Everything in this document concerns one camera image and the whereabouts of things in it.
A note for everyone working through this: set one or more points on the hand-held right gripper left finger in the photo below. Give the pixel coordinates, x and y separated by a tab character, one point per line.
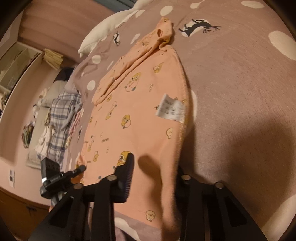
129	178

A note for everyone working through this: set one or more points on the blue plaid cloth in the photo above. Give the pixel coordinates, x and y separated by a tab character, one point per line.
62	115

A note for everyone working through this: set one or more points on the brown wooden cabinet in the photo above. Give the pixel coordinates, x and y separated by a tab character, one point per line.
20	210

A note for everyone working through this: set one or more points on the grey pillow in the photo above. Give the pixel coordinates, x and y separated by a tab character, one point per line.
54	92

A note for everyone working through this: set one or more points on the white printed cloth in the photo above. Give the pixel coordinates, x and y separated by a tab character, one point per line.
44	139

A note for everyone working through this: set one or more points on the white shelf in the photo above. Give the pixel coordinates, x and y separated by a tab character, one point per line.
16	67

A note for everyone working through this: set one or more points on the dark pillow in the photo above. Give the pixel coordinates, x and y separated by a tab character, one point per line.
66	74

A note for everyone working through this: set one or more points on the white wall switch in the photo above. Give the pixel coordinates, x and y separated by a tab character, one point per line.
11	178

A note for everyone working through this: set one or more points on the white goose plush toy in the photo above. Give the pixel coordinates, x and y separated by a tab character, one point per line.
104	30

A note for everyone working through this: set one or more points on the yellow fringed hanging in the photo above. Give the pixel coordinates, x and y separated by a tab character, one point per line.
53	59

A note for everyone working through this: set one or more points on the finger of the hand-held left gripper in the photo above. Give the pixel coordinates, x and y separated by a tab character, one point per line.
77	170

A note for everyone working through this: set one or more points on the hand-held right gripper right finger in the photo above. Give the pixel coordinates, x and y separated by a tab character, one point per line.
189	199

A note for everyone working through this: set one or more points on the orange printed long-sleeve shirt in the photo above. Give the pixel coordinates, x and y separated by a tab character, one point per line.
134	111

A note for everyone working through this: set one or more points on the mauve polka dot blanket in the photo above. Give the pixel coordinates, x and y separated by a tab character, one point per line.
231	92

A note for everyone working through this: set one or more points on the small pale pink cloth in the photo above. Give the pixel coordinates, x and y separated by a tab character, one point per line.
75	122

